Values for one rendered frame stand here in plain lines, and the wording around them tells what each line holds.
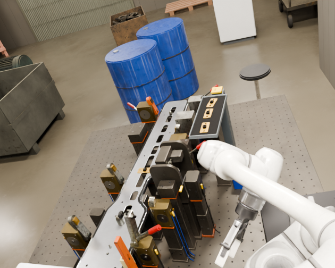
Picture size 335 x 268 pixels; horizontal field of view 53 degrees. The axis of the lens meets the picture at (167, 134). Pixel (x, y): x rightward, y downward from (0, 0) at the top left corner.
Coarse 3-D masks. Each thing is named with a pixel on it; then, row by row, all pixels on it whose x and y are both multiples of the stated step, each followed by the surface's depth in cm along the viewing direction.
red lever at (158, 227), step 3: (156, 225) 120; (159, 225) 120; (150, 228) 123; (153, 228) 121; (156, 228) 120; (159, 228) 120; (147, 231) 124; (150, 231) 122; (153, 231) 121; (156, 231) 120; (141, 234) 126; (144, 234) 124; (147, 234) 124; (138, 237) 127; (141, 237) 126; (144, 237) 125; (138, 240) 128
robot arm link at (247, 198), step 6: (240, 192) 117; (246, 192) 114; (252, 192) 112; (240, 198) 115; (246, 198) 113; (252, 198) 112; (258, 198) 112; (246, 204) 113; (252, 204) 112; (258, 204) 112; (258, 210) 113
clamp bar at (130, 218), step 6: (132, 210) 121; (120, 216) 121; (126, 216) 119; (132, 216) 120; (126, 222) 121; (132, 222) 122; (132, 228) 122; (132, 234) 124; (138, 234) 128; (132, 240) 127
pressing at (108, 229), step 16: (160, 112) 220; (176, 112) 213; (160, 128) 203; (144, 144) 194; (160, 144) 189; (144, 160) 181; (128, 176) 174; (128, 192) 162; (144, 192) 160; (112, 208) 156; (144, 208) 150; (112, 224) 148; (96, 240) 143; (112, 240) 140; (128, 240) 138; (96, 256) 136; (112, 256) 133
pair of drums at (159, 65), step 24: (168, 24) 410; (120, 48) 384; (144, 48) 360; (168, 48) 400; (120, 72) 357; (144, 72) 357; (168, 72) 417; (192, 72) 434; (120, 96) 387; (144, 96) 370; (168, 96) 387
